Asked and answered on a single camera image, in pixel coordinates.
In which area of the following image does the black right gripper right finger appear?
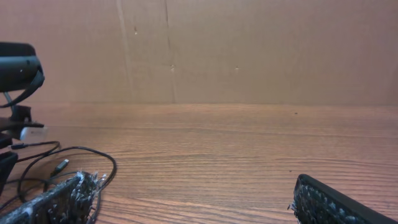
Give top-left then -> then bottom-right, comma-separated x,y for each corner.
288,174 -> 397,224

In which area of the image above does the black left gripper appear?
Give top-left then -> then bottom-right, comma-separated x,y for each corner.
1,105 -> 43,192

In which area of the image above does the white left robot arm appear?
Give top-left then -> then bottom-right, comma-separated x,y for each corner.
1,42 -> 45,189

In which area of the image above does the thick smooth black USB cable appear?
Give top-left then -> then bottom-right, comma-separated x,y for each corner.
0,140 -> 118,224

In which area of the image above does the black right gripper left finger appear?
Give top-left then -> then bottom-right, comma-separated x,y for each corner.
1,172 -> 104,224

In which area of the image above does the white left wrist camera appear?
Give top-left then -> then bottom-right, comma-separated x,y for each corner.
19,127 -> 48,143

